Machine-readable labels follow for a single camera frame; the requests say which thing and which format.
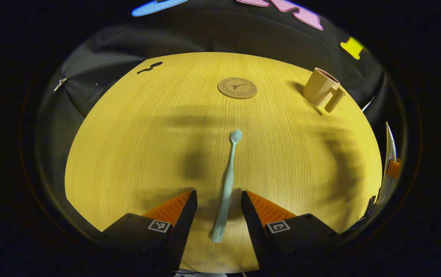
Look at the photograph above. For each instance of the white strip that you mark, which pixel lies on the white strip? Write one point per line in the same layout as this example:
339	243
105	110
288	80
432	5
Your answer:
368	104

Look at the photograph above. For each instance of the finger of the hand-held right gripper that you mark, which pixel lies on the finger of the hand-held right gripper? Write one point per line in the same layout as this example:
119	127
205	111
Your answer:
394	168

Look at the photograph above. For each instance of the wooden desktop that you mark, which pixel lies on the wooden desktop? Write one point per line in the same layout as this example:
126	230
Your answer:
147	146

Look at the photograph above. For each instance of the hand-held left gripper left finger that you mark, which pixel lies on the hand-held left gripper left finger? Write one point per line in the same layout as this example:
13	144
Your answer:
184	227

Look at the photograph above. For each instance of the white toothpaste tube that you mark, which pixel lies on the white toothpaste tube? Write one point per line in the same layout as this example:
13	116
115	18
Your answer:
390	146

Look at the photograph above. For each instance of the round cork coaster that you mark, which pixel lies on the round cork coaster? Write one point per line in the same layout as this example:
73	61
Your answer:
237	88

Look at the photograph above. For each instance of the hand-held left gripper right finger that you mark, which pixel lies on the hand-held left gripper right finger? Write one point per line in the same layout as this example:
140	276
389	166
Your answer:
255	231

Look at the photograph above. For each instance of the silver metal clip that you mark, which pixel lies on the silver metal clip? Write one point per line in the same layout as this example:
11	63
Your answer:
60	84

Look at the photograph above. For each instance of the beige cup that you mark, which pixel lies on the beige cup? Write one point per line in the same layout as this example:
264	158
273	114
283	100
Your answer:
318	90

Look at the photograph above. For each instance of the pale green toothbrush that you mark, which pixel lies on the pale green toothbrush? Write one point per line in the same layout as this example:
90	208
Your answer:
228	184

